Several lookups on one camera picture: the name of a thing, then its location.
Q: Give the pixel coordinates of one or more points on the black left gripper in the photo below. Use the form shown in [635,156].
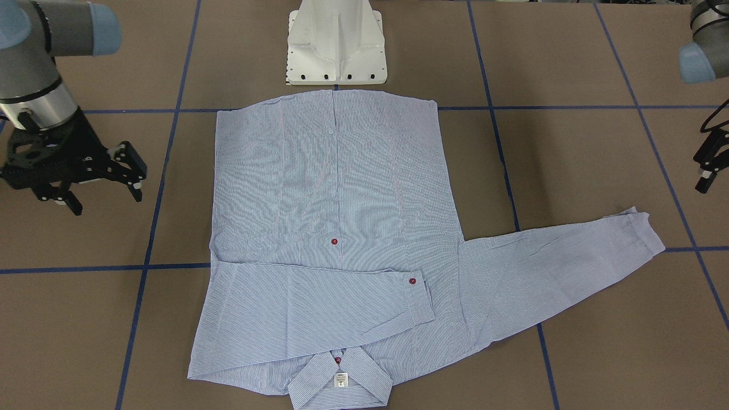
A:
[710,155]

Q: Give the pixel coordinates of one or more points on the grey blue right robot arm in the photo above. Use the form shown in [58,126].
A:
[34,96]

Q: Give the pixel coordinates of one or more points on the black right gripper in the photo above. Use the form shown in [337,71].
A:
[81,144]

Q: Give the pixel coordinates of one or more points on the blue striped button shirt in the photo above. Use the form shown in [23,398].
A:
[338,264]

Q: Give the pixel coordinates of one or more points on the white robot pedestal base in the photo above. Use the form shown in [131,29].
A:
[336,43]

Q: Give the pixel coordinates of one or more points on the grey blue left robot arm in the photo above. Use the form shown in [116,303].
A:
[700,61]

